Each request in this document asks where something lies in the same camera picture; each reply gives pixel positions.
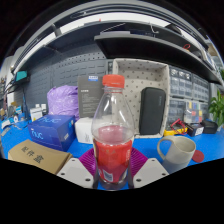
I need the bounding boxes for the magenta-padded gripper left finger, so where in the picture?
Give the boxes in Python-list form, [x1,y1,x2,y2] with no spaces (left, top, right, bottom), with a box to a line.
[56,147,100,190]

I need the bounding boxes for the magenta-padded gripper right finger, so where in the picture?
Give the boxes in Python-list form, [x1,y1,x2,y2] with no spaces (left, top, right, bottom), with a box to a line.
[128,147,170,190]

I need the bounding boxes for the red-labelled clear drink bottle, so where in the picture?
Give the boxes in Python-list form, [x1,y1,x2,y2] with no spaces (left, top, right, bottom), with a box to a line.
[91,74,136,191]

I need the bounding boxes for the white ceramic mug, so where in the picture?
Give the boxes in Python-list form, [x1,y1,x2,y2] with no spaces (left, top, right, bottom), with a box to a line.
[156,135,197,174]

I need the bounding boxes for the brown cardboard box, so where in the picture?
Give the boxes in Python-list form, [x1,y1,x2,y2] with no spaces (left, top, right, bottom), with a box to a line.
[7,139,73,175]

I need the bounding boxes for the white square box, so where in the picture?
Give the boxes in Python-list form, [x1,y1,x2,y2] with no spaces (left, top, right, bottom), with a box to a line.
[74,116,95,145]

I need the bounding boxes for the yellow multimeter with red leads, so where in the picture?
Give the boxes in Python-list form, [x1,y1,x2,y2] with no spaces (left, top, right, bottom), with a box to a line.
[163,118,188,137]

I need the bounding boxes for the blue printed box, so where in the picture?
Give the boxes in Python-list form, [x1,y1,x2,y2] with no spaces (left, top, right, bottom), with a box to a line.
[27,114,77,153]

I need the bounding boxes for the black zip case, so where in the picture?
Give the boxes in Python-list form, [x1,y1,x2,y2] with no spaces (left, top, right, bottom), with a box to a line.
[138,87,167,136]

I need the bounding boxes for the black box with white label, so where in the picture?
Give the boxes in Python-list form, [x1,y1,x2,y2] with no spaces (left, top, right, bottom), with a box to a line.
[186,122,205,138]

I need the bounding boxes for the grey small-parts drawer cabinet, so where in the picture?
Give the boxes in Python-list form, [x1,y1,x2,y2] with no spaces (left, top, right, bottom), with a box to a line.
[199,101,210,120]
[168,65,194,99]
[167,98,187,126]
[192,73,210,103]

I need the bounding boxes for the small white yellow-labelled box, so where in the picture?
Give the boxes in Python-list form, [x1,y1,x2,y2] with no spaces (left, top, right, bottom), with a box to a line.
[29,106,44,122]

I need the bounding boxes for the purple plastic bag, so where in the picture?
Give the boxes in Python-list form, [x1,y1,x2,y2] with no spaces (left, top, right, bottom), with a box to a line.
[46,85,81,121]

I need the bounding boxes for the clear organiser with coloured parts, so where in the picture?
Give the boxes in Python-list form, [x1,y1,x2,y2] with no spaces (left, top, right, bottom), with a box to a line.
[184,99,202,124]

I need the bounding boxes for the dark grey flat box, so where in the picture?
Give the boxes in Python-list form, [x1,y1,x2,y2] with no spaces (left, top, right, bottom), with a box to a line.
[77,75,105,119]

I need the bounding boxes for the black pouch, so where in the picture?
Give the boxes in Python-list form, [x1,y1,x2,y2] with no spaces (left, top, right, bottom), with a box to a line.
[201,119,219,135]

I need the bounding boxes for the green potted plant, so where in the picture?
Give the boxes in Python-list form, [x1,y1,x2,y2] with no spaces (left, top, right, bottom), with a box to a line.
[208,89,224,128]

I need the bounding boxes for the white dotted storage tray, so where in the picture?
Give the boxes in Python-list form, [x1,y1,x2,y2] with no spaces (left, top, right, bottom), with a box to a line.
[112,58,171,139]

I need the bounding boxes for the black overhead shelf unit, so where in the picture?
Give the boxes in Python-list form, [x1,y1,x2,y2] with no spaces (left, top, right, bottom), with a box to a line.
[11,19,223,86]

